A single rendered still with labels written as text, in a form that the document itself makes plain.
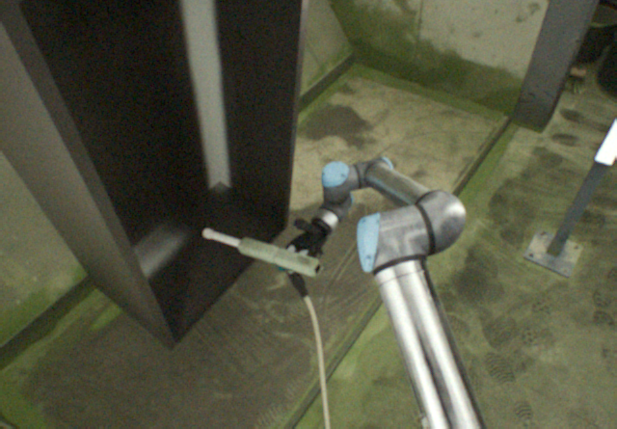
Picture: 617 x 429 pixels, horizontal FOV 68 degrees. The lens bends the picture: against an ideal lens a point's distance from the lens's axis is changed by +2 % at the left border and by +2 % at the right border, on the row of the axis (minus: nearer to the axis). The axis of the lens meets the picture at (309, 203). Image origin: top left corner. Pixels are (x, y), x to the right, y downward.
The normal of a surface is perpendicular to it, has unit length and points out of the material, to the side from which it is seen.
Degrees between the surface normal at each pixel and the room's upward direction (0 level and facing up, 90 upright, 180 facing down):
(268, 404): 0
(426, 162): 0
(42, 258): 57
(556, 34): 90
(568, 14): 90
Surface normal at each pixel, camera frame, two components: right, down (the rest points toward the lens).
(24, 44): 0.81, 0.52
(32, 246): 0.62, -0.02
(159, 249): 0.09, -0.58
